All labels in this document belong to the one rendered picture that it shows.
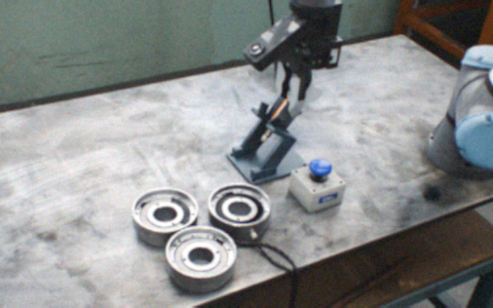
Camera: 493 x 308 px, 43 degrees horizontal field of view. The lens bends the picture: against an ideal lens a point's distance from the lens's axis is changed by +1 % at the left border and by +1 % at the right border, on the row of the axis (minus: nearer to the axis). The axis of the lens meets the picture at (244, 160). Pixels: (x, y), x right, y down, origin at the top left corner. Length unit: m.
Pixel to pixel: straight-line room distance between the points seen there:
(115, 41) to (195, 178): 1.59
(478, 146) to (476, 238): 0.50
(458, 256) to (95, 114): 0.84
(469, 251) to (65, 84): 1.78
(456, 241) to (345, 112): 0.40
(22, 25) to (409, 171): 1.71
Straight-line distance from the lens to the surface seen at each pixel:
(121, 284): 0.95
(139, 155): 1.18
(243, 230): 0.98
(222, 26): 2.84
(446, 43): 3.09
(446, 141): 1.24
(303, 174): 1.08
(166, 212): 1.03
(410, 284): 1.36
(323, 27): 1.06
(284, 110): 1.10
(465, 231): 1.53
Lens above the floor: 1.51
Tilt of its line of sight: 37 degrees down
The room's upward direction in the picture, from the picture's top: 6 degrees clockwise
